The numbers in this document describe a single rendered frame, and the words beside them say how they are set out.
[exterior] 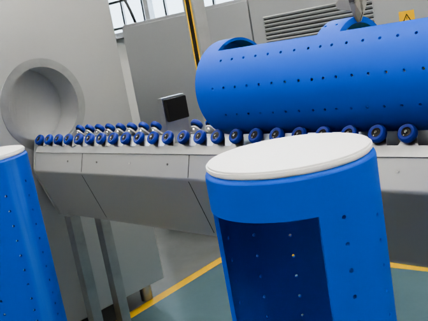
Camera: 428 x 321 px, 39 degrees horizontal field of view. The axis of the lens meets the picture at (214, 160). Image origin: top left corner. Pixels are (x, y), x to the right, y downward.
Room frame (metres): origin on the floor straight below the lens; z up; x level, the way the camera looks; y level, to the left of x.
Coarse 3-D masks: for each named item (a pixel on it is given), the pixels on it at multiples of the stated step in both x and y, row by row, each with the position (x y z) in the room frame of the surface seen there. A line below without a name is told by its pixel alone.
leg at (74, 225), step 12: (72, 216) 2.46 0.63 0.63; (72, 228) 2.45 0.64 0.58; (72, 240) 2.47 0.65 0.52; (84, 240) 2.48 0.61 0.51; (84, 252) 2.47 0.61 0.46; (84, 264) 2.46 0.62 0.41; (84, 276) 2.45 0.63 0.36; (84, 288) 2.46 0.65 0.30; (84, 300) 2.48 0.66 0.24; (96, 300) 2.48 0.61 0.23; (96, 312) 2.47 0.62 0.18
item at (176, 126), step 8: (168, 96) 2.03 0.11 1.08; (176, 96) 2.04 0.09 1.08; (184, 96) 2.04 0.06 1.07; (160, 104) 2.00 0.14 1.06; (168, 104) 1.98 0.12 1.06; (176, 104) 2.01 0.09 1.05; (184, 104) 2.03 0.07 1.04; (160, 112) 2.00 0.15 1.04; (168, 112) 1.98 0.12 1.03; (176, 112) 2.01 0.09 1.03; (184, 112) 2.03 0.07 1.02; (168, 120) 1.99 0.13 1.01; (176, 120) 2.02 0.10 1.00; (184, 120) 2.04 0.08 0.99; (168, 128) 1.99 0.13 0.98; (176, 128) 2.02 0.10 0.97; (184, 128) 2.04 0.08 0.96; (176, 136) 2.01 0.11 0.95
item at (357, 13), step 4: (340, 0) 1.50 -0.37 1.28; (344, 0) 1.49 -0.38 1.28; (356, 0) 1.47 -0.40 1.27; (336, 4) 1.51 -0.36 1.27; (340, 4) 1.50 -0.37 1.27; (344, 4) 1.49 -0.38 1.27; (348, 4) 1.49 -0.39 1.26; (352, 4) 1.47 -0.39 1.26; (356, 4) 1.47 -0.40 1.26; (340, 8) 1.50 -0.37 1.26; (344, 8) 1.50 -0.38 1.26; (348, 8) 1.49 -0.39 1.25; (352, 8) 1.47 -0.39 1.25; (356, 8) 1.47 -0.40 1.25; (360, 8) 1.48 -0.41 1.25; (352, 12) 1.48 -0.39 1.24; (356, 12) 1.48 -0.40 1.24; (360, 12) 1.48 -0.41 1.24; (356, 16) 1.48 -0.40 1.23; (360, 16) 1.48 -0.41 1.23; (356, 20) 1.49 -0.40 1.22
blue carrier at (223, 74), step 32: (320, 32) 1.48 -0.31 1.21; (352, 32) 1.40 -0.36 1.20; (384, 32) 1.33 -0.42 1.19; (416, 32) 1.28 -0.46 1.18; (224, 64) 1.67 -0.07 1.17; (256, 64) 1.58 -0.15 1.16; (288, 64) 1.50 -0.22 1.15; (320, 64) 1.42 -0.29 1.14; (352, 64) 1.36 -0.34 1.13; (384, 64) 1.30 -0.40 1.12; (416, 64) 1.25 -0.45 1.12; (224, 96) 1.65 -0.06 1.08; (256, 96) 1.57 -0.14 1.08; (288, 96) 1.50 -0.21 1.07; (320, 96) 1.43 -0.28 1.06; (352, 96) 1.37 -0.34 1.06; (384, 96) 1.31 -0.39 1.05; (416, 96) 1.26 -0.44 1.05; (224, 128) 1.74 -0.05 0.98; (288, 128) 1.58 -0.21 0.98
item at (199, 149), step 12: (60, 144) 2.40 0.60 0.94; (72, 144) 2.33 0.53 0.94; (144, 144) 2.01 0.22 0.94; (156, 144) 1.96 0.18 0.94; (168, 144) 1.91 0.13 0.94; (180, 144) 1.87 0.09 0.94; (204, 144) 1.79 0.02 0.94; (216, 144) 1.76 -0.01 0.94; (240, 144) 1.68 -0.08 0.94; (384, 144) 1.36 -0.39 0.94; (408, 144) 1.31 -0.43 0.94; (384, 156) 1.34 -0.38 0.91; (396, 156) 1.32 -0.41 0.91; (408, 156) 1.30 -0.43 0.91; (420, 156) 1.28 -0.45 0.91
